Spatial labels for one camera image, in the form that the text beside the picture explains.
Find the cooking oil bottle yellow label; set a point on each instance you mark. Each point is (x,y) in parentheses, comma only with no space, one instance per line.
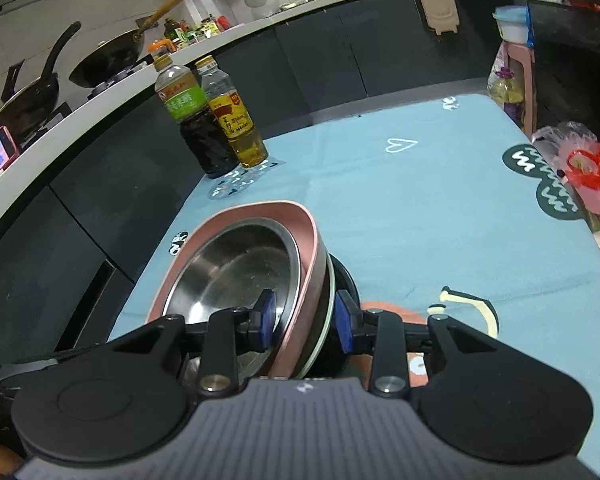
(245,135)

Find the yellow oil jug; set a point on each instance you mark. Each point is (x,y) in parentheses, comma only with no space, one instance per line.
(505,92)

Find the blue-lidded white container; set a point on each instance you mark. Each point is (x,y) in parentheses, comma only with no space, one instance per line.
(511,25)

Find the green plate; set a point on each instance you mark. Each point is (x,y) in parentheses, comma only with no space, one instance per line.
(330,285)

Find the beige hanging board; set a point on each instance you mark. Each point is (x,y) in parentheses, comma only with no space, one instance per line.
(437,10)

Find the pink plastic stool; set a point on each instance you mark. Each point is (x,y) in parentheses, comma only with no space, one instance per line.
(527,85)

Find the black mesh rack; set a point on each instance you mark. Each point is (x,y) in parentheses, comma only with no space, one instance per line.
(575,60)

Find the pink bowl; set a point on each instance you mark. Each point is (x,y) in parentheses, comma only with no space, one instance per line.
(302,232)

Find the blue printed tablecloth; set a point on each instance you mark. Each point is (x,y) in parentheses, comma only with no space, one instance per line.
(405,210)

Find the pink plastic bag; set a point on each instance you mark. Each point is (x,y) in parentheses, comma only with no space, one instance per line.
(570,135)

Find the dark kitchen cabinets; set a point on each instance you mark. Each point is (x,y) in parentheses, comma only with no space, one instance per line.
(105,185)

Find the row of seasoning bottles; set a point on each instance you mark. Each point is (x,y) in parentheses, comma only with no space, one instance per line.
(200,32)

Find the stainless steel bowl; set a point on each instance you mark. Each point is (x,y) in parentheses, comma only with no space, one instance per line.
(230,270)

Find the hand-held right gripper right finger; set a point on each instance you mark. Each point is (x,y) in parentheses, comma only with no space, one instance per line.
(343,326)

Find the dark vinegar bottle green label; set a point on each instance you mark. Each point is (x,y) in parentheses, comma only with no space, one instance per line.
(205,140)

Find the white kitchen countertop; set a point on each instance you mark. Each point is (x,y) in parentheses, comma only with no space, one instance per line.
(80,105)

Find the black plastic bowl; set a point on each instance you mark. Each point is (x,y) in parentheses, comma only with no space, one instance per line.
(347,280)

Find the black frying pan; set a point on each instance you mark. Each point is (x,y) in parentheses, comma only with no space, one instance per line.
(35,100)

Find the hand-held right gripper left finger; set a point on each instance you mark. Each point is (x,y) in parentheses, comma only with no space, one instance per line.
(266,321)

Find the red plastic bag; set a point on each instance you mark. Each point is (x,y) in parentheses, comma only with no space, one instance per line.
(595,167)

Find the black gas stove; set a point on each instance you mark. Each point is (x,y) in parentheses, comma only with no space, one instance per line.
(55,112)

